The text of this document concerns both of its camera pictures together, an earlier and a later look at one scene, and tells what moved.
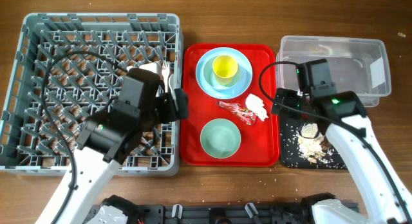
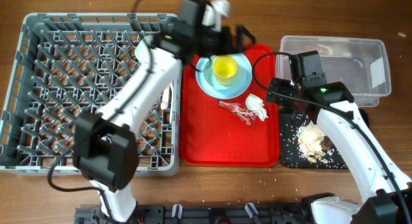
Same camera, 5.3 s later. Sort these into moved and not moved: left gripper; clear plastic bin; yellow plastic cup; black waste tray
Moved: left gripper
Not moved: black waste tray; clear plastic bin; yellow plastic cup
